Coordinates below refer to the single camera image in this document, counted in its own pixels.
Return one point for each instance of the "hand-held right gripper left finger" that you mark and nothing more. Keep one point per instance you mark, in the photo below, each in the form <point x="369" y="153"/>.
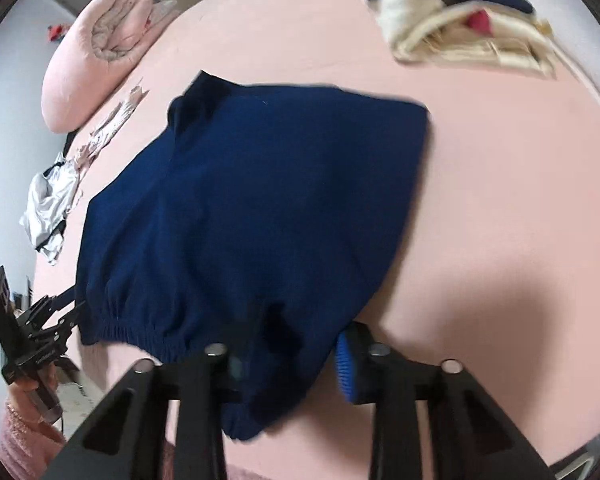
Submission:
<point x="205" y="385"/>

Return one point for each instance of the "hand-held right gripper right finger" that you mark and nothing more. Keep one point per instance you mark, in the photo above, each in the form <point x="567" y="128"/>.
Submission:
<point x="345" y="366"/>

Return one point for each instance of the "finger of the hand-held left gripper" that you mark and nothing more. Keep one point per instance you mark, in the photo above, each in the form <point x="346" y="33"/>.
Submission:
<point x="65" y="325"/>
<point x="50" y="305"/>

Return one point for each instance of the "navy blue shorts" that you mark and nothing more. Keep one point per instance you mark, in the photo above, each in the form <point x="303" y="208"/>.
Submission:
<point x="260" y="220"/>

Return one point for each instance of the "person's left hand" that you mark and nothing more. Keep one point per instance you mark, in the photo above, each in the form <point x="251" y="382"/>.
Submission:
<point x="22" y="391"/>

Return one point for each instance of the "white crumpled garment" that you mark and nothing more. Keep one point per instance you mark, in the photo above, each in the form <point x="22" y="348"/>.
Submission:
<point x="52" y="205"/>

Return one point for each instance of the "pale pink patterned garment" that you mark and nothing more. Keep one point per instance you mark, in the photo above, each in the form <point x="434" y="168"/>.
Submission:
<point x="112" y="122"/>

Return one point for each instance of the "bed with pink sheet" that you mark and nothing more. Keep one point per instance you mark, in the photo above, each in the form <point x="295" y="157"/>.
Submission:
<point x="505" y="210"/>

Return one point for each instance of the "rolled pink duvet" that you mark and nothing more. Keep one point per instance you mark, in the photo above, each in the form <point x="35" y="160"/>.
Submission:
<point x="85" y="60"/>

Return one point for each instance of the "red and blue toy figure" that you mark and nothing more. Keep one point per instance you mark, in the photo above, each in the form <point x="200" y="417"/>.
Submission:
<point x="56" y="34"/>

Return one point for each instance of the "folded cream garment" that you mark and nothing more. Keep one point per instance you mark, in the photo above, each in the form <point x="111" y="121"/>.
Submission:
<point x="460" y="45"/>

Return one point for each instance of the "small red cloth piece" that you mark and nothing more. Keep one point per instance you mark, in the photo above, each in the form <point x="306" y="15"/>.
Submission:
<point x="480" y="21"/>

